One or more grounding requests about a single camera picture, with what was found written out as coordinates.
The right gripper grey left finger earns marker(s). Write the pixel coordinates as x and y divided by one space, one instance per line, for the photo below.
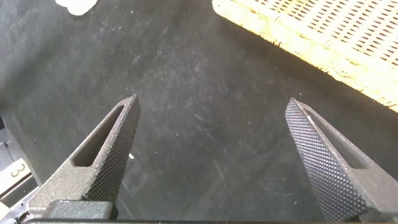
102 174

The small white scrap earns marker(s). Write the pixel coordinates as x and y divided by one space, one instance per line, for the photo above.
131 156

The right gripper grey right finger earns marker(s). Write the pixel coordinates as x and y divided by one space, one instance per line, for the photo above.
329 168

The robot chassis with number label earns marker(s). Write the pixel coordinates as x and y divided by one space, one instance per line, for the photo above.
15 174

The black table cloth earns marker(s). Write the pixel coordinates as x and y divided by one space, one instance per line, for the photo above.
202 93

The wicker basket with food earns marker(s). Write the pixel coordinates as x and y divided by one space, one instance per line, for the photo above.
326 34

